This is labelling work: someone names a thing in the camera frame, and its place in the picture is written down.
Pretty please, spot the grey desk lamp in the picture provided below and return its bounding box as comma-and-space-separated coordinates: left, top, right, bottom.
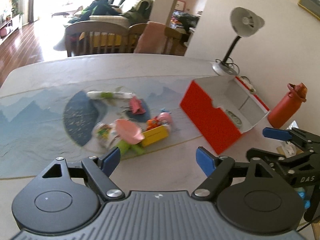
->
212, 7, 265, 76

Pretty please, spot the red water bottle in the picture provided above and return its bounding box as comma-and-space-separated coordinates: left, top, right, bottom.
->
267, 83, 308, 128

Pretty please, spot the fruit label jar green lid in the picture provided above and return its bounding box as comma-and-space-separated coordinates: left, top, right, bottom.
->
92, 122, 119, 150

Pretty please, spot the white green glue tube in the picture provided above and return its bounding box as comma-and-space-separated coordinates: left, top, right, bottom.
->
86, 91, 136, 100

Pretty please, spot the blue gloved right hand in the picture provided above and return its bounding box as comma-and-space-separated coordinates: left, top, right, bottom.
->
296, 188, 310, 210

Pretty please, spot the grey correction tape dispenser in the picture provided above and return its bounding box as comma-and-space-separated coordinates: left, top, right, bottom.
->
225, 110, 242, 128

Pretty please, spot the red cardboard box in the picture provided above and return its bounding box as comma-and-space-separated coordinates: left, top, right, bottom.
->
180, 75, 270, 154

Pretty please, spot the green plastic tube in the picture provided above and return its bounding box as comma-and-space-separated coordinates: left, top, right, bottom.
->
116, 140, 145, 155

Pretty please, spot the yellow cardboard box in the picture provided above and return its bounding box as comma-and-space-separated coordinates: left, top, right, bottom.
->
140, 125, 169, 147

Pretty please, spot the wooden tv console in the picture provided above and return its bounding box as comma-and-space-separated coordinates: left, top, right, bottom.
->
0, 14, 23, 44

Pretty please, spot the white power strip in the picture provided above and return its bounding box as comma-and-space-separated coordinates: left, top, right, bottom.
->
238, 76, 256, 94

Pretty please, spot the blue landscape table mat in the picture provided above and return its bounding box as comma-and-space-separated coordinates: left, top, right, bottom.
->
1, 76, 200, 179

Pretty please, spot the wooden chair with pink cloth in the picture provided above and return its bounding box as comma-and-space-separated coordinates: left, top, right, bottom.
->
129, 21, 182, 55

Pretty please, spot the orange toy figure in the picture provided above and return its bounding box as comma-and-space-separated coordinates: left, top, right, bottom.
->
146, 117, 162, 131

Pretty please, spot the pink plastic scoop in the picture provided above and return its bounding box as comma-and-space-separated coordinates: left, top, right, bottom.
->
114, 119, 145, 145

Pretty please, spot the sofa with clothes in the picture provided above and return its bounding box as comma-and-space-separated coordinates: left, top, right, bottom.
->
67, 0, 153, 28

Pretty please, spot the pink narwhal girl figurine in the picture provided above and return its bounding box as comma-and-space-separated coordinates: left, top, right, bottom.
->
157, 108, 173, 133

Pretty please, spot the dark wooden dining chair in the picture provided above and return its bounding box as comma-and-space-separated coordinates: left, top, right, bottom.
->
65, 21, 130, 57

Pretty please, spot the pink binder clip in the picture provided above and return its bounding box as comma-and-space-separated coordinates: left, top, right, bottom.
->
122, 96, 146, 115

